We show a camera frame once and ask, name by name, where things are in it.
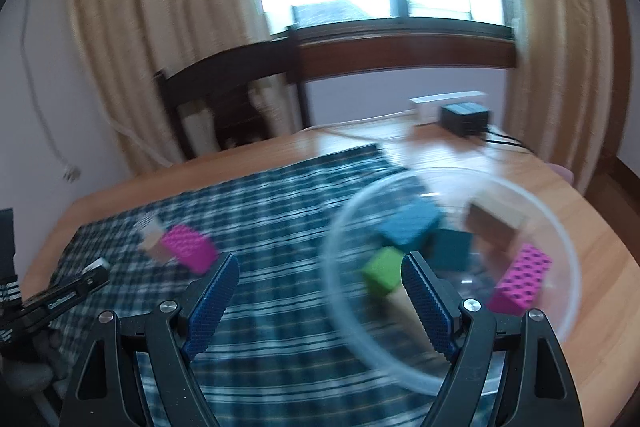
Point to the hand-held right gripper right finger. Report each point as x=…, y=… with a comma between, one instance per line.
x=430, y=307

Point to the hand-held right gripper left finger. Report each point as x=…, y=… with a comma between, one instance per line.
x=210, y=307

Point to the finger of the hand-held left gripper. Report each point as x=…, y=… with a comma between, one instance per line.
x=70, y=292

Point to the small white block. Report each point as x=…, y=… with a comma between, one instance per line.
x=97, y=264

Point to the dark teal block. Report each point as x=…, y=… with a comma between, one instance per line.
x=452, y=252

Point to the green block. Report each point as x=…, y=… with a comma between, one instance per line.
x=382, y=269

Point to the ribbed teal block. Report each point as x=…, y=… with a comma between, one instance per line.
x=410, y=224

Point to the clear plastic bowl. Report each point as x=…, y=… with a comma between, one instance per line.
x=550, y=227

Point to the grey cushion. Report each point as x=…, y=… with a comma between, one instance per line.
x=25, y=372

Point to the magenta perforated block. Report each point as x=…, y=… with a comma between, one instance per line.
x=190, y=247
x=520, y=279

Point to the small wooden block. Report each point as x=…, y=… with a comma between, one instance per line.
x=152, y=244

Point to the blue plaid cloth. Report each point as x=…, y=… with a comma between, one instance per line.
x=275, y=217

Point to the black power adapter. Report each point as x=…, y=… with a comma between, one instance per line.
x=465, y=117

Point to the white power strip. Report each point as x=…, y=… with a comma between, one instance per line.
x=425, y=107

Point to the dark wooden chair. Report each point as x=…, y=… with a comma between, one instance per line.
x=225, y=67

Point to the brown wooden window sill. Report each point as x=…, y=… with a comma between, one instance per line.
x=400, y=52

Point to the beige curtain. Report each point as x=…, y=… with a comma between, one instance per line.
x=560, y=57
x=150, y=7

